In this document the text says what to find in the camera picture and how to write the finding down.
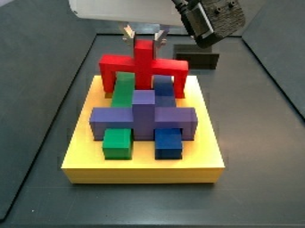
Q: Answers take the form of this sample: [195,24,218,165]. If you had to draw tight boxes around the green long bar block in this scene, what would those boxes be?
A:
[103,72,135,160]

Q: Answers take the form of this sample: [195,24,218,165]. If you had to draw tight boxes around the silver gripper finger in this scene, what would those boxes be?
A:
[153,25,168,49]
[119,22,136,46]

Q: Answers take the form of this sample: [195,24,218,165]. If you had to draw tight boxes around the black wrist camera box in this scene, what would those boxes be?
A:
[180,0,244,48]

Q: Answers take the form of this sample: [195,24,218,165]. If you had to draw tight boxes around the red cross-shaped block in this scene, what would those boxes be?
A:
[98,40,188,98]

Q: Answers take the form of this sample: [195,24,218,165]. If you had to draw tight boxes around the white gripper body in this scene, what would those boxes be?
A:
[68,0,188,26]

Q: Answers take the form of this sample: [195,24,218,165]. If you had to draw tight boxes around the yellow base board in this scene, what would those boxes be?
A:
[61,76,224,183]

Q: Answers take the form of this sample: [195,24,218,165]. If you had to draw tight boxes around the blue long bar block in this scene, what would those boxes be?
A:
[152,75,181,159]

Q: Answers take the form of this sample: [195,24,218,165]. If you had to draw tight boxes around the purple cross-shaped block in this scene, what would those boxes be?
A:
[89,90,197,141]

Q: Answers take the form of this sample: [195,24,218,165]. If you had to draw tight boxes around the black block holder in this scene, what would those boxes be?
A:
[172,45,219,69]

